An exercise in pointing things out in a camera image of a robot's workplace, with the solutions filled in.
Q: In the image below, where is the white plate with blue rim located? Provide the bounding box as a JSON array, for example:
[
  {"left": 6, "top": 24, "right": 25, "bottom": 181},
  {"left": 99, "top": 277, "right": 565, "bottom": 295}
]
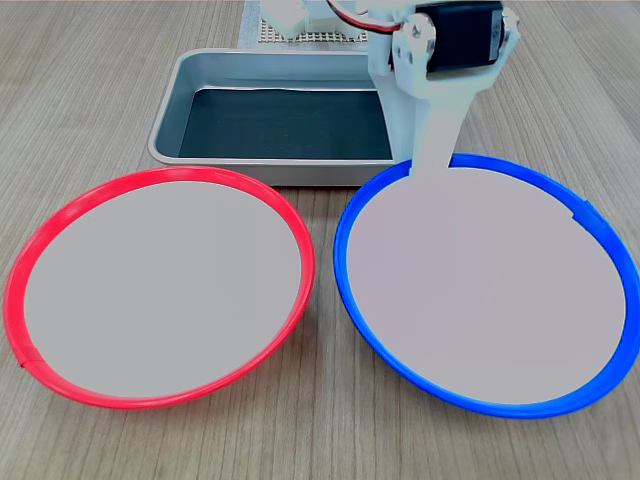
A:
[{"left": 333, "top": 152, "right": 640, "bottom": 419}]

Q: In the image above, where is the steel tray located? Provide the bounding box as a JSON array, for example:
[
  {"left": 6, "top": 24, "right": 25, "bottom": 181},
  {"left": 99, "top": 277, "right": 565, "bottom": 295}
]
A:
[{"left": 147, "top": 47, "right": 402, "bottom": 188}]

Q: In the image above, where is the black mat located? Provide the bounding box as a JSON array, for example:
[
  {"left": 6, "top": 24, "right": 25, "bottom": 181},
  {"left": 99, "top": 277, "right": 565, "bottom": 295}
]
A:
[{"left": 177, "top": 86, "right": 394, "bottom": 162}]

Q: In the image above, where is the white plate with red rim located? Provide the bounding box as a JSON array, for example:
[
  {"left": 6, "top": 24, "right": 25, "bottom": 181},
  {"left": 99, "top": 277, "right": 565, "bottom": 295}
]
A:
[{"left": 3, "top": 165, "right": 317, "bottom": 412}]

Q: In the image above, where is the red and white cable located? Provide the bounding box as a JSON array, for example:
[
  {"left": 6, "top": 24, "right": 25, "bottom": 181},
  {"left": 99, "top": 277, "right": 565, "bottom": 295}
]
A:
[{"left": 325, "top": 0, "right": 402, "bottom": 35}]

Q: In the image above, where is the pale perforated base plate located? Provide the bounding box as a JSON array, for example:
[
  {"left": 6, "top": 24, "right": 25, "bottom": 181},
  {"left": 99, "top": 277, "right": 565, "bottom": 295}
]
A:
[{"left": 241, "top": 0, "right": 372, "bottom": 52}]

